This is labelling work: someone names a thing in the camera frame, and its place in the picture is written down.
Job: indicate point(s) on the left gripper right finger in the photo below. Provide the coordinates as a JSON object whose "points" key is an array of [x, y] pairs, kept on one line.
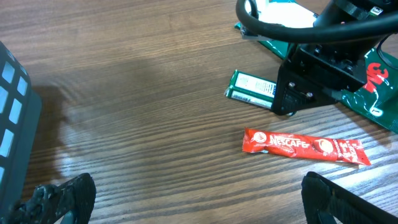
{"points": [[326, 202]]}

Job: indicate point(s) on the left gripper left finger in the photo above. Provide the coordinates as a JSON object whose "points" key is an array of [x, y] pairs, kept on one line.
{"points": [[71, 202]]}

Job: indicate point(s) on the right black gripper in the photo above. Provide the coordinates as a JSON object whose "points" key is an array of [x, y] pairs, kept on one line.
{"points": [[314, 75]]}

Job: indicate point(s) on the red Nescafe stick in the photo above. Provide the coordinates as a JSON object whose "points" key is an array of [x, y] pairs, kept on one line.
{"points": [[306, 147]]}

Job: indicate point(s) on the small green white box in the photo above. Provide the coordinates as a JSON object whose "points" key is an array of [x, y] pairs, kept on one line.
{"points": [[251, 89]]}

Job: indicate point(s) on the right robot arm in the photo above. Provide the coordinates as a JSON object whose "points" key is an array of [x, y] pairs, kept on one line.
{"points": [[347, 21]]}

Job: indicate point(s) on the grey plastic basket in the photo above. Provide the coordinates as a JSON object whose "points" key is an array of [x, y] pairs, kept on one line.
{"points": [[20, 112]]}

